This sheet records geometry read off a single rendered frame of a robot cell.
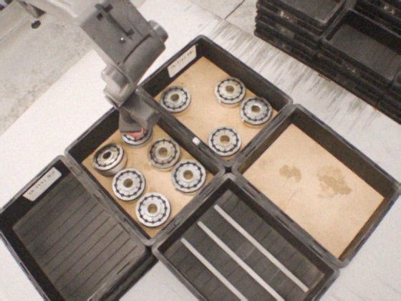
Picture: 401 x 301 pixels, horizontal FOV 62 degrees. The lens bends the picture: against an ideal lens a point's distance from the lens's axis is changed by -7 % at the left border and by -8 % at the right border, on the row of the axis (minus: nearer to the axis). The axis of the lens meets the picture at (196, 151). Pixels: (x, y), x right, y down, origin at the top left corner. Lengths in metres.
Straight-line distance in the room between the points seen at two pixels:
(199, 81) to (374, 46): 1.14
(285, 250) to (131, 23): 0.76
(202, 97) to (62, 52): 1.64
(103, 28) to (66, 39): 2.26
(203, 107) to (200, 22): 0.52
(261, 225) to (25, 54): 2.22
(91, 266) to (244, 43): 1.02
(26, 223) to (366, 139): 1.19
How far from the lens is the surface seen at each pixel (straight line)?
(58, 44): 2.75
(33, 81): 2.63
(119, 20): 0.50
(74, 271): 1.11
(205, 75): 1.25
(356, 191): 1.14
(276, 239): 1.04
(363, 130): 1.38
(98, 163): 1.12
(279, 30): 2.00
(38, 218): 1.20
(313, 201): 1.09
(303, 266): 1.05
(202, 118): 1.16
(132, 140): 1.13
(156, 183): 1.09
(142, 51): 0.52
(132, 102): 0.93
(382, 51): 2.08
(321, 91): 1.42
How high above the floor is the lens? 1.85
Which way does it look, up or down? 66 degrees down
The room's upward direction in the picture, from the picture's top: 11 degrees counter-clockwise
